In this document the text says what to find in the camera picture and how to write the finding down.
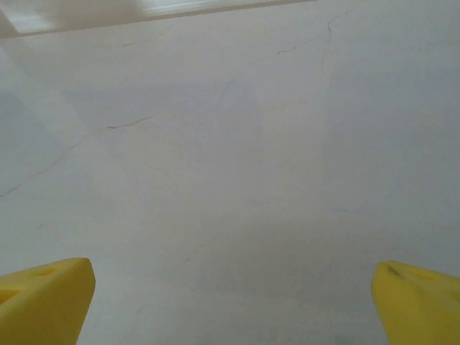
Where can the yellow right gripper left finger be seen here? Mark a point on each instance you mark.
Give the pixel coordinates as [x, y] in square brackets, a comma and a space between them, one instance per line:
[43, 305]

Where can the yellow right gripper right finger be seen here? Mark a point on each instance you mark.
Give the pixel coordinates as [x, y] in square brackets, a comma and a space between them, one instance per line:
[417, 309]

